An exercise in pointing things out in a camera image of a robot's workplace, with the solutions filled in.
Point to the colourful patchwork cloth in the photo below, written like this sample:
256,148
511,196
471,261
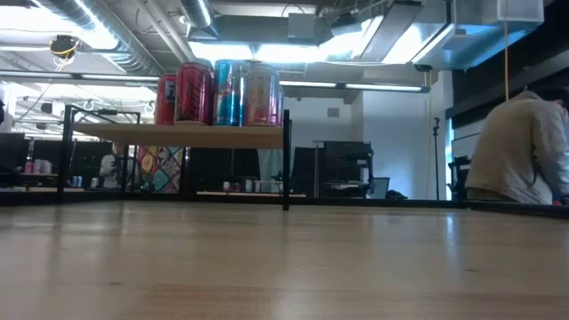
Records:
160,171

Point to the black equipment cart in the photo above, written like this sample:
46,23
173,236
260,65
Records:
347,169

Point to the black chair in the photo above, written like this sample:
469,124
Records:
460,178

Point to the small distant white can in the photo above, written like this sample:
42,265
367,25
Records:
46,167
94,182
37,166

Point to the black aluminium table frame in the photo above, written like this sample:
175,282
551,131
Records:
400,203

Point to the small distant blue can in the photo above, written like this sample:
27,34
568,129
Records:
74,181
79,181

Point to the red Fanta can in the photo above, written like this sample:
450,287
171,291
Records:
165,102

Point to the long ceiling light bar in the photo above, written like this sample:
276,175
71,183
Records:
89,76
355,86

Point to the blue silver energy drink can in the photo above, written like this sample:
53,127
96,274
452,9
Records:
227,93

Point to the large sheet metal duct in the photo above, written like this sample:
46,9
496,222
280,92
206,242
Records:
444,40

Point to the wall vent grille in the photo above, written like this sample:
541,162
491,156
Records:
333,112

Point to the small distant pink can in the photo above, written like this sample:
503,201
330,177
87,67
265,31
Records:
29,167

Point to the black monitor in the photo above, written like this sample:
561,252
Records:
11,151

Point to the silver ribbed ventilation duct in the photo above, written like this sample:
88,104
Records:
197,11
111,40

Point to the grey ceiling junction box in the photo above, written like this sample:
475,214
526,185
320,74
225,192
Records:
302,27

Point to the open laptop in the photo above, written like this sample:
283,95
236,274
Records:
379,187

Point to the red can black graphic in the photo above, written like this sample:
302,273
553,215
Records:
193,93

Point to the black tripod stand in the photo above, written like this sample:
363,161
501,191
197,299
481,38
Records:
436,155

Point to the wooden shelf black metal frame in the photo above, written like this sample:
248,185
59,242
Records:
178,135

